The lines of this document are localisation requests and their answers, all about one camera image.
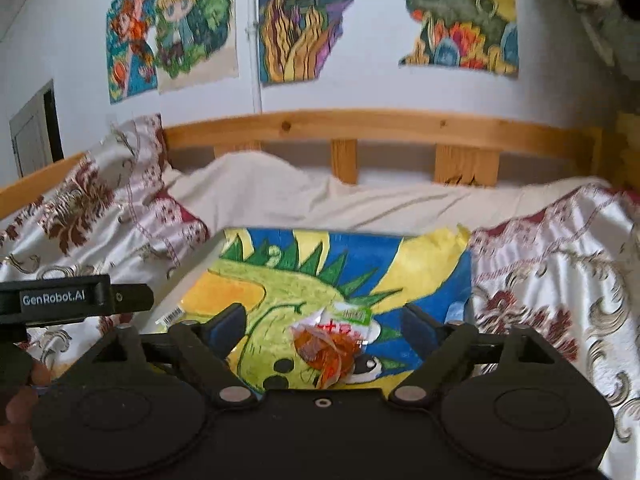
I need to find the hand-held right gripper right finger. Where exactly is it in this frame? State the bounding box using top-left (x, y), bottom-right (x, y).
top-left (389, 304), bottom-right (566, 407)

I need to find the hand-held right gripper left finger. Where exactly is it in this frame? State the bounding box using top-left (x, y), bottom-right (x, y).
top-left (95, 304), bottom-right (256, 408)

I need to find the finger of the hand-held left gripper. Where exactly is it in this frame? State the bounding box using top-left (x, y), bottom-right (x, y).
top-left (111, 283), bottom-right (154, 313)

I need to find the white green-topped snack packet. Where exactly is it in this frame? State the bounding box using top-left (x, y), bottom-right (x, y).
top-left (320, 302), bottom-right (381, 347)

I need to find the painted dinosaur tray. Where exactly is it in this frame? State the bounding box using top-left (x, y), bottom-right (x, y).
top-left (165, 227), bottom-right (476, 396)

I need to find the orange clear snack packet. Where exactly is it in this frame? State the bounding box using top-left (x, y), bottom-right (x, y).
top-left (290, 322), bottom-right (365, 391)

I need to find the person's left hand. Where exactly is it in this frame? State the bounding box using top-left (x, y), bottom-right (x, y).
top-left (0, 362), bottom-right (53, 466)

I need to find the floral satin blanket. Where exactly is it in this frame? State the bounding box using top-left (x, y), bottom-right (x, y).
top-left (0, 115), bottom-right (640, 480)

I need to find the white bed sheet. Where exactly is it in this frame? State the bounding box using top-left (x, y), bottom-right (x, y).
top-left (167, 152), bottom-right (616, 242)

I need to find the grey door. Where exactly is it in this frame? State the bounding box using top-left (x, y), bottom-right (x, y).
top-left (9, 79), bottom-right (65, 179)

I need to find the dark patterned cloth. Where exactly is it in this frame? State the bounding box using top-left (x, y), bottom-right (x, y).
top-left (537, 0), bottom-right (640, 78)

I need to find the wooden bed rail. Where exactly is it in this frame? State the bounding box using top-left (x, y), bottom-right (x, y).
top-left (0, 109), bottom-right (640, 222)

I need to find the white wall conduit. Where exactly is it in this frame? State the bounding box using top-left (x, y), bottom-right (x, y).
top-left (246, 0), bottom-right (264, 114)

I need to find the red-haired character wall poster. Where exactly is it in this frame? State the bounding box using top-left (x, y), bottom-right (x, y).
top-left (105, 0), bottom-right (162, 106)

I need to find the blond character wall poster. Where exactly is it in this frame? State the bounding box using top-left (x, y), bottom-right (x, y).
top-left (150, 0), bottom-right (240, 95)

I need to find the purple orange swirl wall poster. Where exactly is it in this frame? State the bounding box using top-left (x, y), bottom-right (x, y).
top-left (257, 0), bottom-right (382, 87)

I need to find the yellow green landscape wall poster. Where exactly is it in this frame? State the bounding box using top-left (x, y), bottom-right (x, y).
top-left (382, 0), bottom-right (521, 80)

